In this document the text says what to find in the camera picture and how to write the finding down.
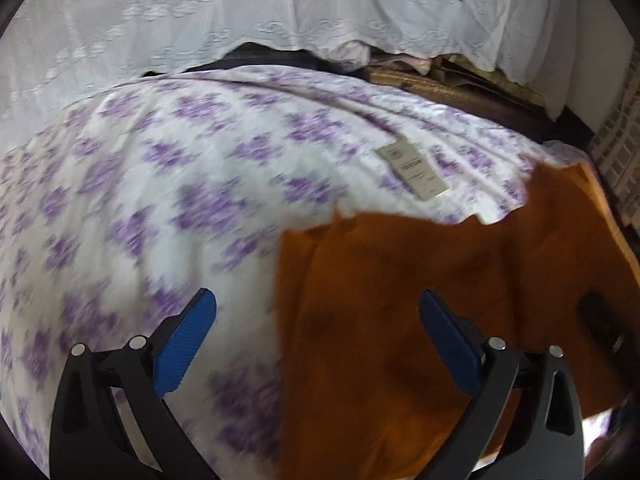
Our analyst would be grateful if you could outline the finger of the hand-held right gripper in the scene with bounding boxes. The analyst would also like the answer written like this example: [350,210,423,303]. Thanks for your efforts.
[577,291,635,367]

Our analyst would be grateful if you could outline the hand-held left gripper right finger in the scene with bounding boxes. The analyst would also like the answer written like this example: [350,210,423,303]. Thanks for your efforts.
[415,289,586,480]

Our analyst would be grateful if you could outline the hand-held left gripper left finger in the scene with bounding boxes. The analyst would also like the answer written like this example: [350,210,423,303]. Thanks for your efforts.
[49,288,218,480]

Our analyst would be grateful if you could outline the orange knit garment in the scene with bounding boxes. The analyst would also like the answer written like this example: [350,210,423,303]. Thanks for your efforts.
[277,160,640,480]

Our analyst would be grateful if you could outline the purple floral bed sheet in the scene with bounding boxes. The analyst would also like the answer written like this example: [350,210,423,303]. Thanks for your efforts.
[0,65,597,480]

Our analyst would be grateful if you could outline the black cloth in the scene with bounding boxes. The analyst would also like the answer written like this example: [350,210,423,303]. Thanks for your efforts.
[142,42,362,79]

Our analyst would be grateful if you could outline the pink cloth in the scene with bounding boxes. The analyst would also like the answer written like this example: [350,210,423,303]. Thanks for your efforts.
[324,41,433,75]

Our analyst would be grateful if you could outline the white lace curtain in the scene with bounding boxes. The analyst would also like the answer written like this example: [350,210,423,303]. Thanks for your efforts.
[0,0,629,127]

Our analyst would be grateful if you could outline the dark brown wooden frame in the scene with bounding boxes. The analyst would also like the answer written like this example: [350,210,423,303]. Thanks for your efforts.
[362,52,562,134]

